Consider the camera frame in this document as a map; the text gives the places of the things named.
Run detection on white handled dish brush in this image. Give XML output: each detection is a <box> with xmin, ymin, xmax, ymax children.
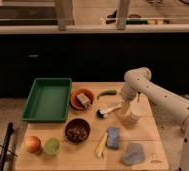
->
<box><xmin>96</xmin><ymin>104</ymin><xmax>121</xmax><ymax>118</ymax></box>

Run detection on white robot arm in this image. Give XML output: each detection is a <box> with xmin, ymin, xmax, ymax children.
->
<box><xmin>120</xmin><ymin>67</ymin><xmax>189</xmax><ymax>171</ymax></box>

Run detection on green plastic tray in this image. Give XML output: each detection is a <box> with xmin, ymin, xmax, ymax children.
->
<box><xmin>21</xmin><ymin>78</ymin><xmax>72</xmax><ymax>123</ymax></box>

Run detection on white plastic cup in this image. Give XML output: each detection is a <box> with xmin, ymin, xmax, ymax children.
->
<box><xmin>128</xmin><ymin>104</ymin><xmax>144</xmax><ymax>124</ymax></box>

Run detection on blue sponge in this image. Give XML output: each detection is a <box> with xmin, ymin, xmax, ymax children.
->
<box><xmin>107</xmin><ymin>127</ymin><xmax>120</xmax><ymax>149</ymax></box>

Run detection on tan sponge block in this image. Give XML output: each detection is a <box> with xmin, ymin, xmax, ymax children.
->
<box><xmin>76</xmin><ymin>93</ymin><xmax>91</xmax><ymax>107</ymax></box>

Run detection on grey blue cloth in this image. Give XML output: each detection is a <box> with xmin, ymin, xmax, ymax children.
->
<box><xmin>121</xmin><ymin>142</ymin><xmax>145</xmax><ymax>165</ymax></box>

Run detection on orange bowl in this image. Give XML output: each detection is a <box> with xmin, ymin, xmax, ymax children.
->
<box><xmin>70</xmin><ymin>88</ymin><xmax>94</xmax><ymax>110</ymax></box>

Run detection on dark brown bowl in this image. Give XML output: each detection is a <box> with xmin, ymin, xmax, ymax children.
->
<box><xmin>65</xmin><ymin>118</ymin><xmax>90</xmax><ymax>144</ymax></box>

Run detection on red yellow apple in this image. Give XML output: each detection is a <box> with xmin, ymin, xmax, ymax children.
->
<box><xmin>25</xmin><ymin>136</ymin><xmax>41</xmax><ymax>153</ymax></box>

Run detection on black pole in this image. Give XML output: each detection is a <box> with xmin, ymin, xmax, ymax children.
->
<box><xmin>0</xmin><ymin>122</ymin><xmax>13</xmax><ymax>171</ymax></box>

